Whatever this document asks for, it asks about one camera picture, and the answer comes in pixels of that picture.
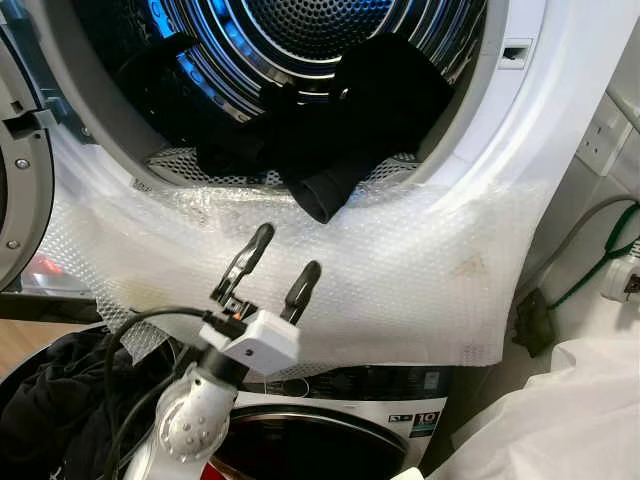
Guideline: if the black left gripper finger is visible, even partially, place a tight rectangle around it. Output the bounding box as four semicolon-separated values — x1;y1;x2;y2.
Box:
212;223;276;306
282;261;323;324

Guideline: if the white washing machine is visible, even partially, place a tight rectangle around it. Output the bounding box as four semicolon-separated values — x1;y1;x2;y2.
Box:
205;362;456;480

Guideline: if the black clothes bundle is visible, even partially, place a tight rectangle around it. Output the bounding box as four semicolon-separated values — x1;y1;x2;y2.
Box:
130;32;456;224

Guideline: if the clear bubble wrap sheet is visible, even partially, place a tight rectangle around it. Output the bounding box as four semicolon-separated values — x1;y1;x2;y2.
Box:
40;130;546;376

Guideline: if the dark glass washer door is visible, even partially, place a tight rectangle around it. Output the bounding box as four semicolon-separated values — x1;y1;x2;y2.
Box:
210;400;421;480

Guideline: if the white mains plug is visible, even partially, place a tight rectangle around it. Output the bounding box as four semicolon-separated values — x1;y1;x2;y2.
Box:
600;255;640;304

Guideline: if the black laundry pile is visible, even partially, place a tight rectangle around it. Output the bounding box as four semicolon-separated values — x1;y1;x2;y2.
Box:
0;325;201;480

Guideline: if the grey dryer door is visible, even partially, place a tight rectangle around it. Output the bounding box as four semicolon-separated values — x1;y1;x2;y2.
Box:
0;25;56;293

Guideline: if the black plug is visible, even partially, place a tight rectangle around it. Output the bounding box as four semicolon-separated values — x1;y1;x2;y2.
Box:
512;288;559;359

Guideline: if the steel dryer drum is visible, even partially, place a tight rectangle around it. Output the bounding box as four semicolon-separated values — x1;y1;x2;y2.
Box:
75;0;488;191

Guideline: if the white plastic sheet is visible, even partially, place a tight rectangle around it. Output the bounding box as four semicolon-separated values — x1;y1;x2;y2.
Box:
425;333;640;480

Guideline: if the white tumble dryer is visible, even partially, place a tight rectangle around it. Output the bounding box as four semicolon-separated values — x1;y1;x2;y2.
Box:
0;0;639;221

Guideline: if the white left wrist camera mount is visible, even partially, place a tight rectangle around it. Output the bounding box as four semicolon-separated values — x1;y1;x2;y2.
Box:
198;309;302;377

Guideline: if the green cable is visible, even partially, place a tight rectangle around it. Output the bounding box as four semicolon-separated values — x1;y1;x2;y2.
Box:
548;203;640;311

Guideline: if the grey power cable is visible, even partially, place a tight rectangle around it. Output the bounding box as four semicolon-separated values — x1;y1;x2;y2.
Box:
520;195;640;301

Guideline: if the white wall socket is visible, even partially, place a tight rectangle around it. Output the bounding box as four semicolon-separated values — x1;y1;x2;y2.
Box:
577;95;633;176

